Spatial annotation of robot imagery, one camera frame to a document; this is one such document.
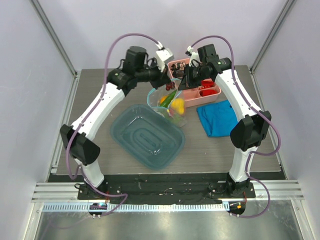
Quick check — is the blue folded cloth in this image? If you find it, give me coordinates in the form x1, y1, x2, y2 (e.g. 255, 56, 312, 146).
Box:
196, 100, 238, 138

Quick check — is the green grape bunch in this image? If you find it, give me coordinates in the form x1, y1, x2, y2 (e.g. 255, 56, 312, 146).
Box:
167, 110, 186, 127

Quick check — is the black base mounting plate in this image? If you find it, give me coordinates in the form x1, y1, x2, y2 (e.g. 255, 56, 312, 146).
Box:
77, 174, 256, 205

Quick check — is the clear zip top bag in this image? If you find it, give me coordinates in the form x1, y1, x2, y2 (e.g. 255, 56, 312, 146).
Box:
146, 78, 187, 127

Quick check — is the red item in organizer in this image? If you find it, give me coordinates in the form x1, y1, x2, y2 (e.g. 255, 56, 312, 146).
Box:
199, 79, 216, 89

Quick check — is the pink divided organizer box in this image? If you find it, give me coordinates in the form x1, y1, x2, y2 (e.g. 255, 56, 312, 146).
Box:
168, 58, 222, 108

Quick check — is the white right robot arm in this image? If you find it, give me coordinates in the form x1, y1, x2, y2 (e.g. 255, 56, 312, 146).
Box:
178, 44, 272, 198

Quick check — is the clear blue plastic tray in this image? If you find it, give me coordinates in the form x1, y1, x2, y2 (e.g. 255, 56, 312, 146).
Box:
110, 104, 186, 171

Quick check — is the aluminium front rail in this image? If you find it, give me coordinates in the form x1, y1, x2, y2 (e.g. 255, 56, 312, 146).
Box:
31, 180, 304, 213

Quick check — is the dark red cherry cluster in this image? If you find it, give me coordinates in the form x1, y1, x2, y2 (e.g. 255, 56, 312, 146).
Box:
165, 81, 175, 91

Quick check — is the yellow green mango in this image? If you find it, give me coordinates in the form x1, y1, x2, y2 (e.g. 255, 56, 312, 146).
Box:
159, 95, 168, 105

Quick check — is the green chili pepper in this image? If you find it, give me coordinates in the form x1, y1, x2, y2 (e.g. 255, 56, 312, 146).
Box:
160, 90, 177, 108

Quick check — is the black white patterned sock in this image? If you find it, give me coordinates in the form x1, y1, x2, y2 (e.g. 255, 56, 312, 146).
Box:
171, 62, 185, 72

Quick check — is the yellow pear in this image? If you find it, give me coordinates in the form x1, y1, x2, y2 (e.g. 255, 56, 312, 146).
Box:
170, 98, 185, 115

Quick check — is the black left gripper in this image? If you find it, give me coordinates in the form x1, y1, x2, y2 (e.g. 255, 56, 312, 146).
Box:
135, 58, 171, 90

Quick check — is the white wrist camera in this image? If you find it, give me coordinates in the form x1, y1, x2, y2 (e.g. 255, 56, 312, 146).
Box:
155, 42, 174, 72
185, 46, 201, 67

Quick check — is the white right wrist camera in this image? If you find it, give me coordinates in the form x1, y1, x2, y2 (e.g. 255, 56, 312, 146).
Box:
185, 46, 201, 67

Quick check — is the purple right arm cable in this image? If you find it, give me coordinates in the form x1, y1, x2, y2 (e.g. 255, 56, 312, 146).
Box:
187, 34, 283, 218

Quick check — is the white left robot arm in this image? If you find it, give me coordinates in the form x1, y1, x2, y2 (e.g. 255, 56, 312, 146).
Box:
60, 46, 174, 200

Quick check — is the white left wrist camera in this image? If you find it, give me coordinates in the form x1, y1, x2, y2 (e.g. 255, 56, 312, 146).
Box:
155, 42, 174, 72

